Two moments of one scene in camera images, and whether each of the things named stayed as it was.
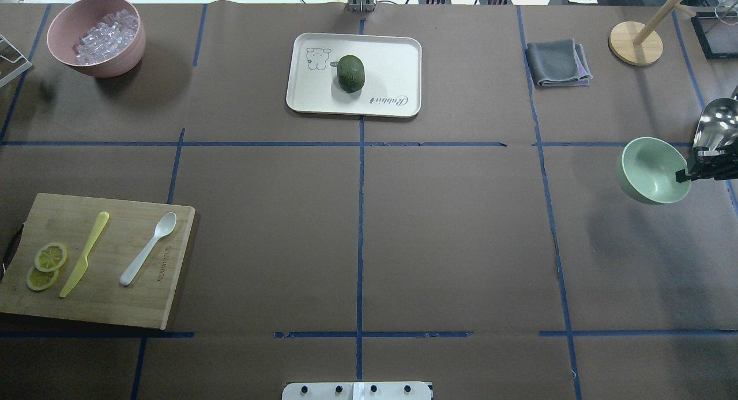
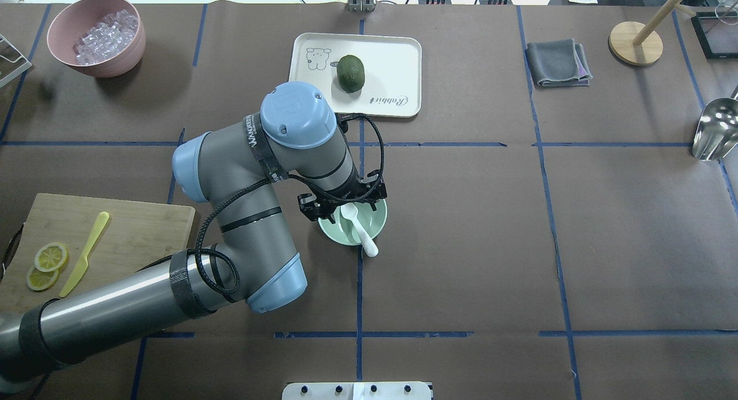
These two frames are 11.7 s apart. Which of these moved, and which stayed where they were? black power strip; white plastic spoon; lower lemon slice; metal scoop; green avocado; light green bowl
Moved: white plastic spoon; light green bowl
Stayed: black power strip; green avocado; metal scoop; lower lemon slice
